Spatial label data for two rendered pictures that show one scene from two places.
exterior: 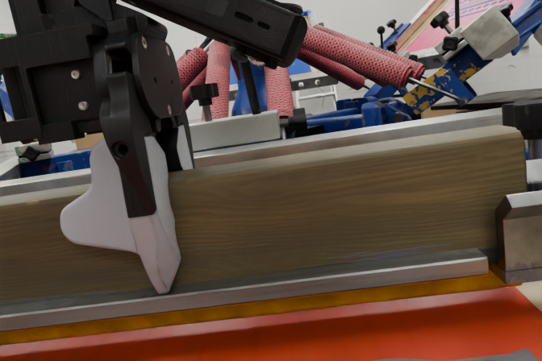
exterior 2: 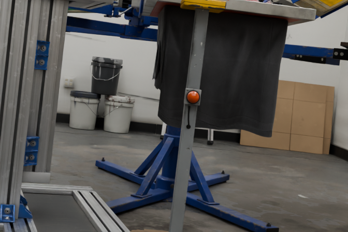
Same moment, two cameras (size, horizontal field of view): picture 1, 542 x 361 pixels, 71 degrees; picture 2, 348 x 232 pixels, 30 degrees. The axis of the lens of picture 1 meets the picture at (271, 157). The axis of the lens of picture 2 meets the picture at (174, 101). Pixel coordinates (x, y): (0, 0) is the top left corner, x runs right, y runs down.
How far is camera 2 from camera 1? 2.65 m
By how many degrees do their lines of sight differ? 11
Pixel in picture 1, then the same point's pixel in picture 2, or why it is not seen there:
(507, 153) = not seen: hidden behind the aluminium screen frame
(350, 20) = not seen: outside the picture
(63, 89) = not seen: outside the picture
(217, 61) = not seen: outside the picture
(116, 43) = not seen: outside the picture
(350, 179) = not seen: hidden behind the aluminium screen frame
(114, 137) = not seen: outside the picture
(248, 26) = not seen: outside the picture
